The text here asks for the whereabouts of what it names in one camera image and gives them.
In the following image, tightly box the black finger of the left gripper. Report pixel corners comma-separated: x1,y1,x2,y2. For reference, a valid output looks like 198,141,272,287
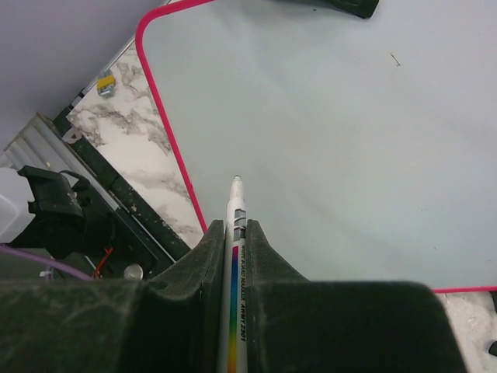
282,0,380,19

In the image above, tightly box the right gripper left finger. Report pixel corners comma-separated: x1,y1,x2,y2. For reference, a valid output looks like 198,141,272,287
1,220,224,372

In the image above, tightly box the yellow metal small block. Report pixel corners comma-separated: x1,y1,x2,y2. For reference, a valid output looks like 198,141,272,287
96,69,116,97

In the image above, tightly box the white whiteboard marker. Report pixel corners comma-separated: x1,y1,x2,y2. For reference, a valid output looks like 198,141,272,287
217,176,248,372

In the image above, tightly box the aluminium extrusion rail left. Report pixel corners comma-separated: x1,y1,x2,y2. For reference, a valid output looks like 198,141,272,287
1,113,81,172

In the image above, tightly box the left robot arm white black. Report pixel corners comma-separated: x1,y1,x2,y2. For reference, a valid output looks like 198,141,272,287
1,140,189,267

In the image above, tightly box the black mounting base rail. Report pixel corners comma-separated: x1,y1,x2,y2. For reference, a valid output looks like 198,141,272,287
54,106,190,279

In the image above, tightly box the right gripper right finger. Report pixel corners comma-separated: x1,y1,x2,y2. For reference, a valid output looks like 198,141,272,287
246,220,466,372

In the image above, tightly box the pink-framed whiteboard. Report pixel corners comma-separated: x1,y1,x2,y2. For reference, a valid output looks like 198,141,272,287
136,1,496,291

